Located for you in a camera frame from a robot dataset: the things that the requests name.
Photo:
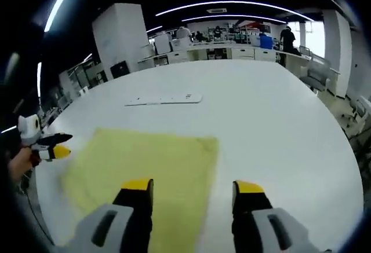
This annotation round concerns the yellow and blue garment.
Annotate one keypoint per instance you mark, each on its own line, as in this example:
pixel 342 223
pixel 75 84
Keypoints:
pixel 150 160

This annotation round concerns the white lab counter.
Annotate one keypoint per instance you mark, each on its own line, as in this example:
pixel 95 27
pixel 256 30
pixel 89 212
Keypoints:
pixel 232 53

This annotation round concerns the white square pillar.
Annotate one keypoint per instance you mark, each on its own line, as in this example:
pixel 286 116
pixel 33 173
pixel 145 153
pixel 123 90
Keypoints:
pixel 121 38

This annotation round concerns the long curved ceiling light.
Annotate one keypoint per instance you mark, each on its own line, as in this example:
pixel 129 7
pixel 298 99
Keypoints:
pixel 232 3
pixel 232 16

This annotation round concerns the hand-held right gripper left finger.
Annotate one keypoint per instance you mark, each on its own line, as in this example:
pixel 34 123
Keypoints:
pixel 133 206

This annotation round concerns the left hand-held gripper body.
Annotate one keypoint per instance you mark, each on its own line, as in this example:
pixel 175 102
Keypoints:
pixel 29 128

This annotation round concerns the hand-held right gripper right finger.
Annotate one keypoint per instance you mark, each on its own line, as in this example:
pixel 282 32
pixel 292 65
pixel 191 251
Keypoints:
pixel 249 206

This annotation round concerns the blue box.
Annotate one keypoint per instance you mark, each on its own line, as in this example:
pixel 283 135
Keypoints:
pixel 266 41

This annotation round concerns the person's left hand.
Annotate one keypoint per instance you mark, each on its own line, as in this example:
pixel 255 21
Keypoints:
pixel 21 164

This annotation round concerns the white office chair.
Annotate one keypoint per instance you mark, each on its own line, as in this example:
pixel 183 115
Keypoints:
pixel 317 70

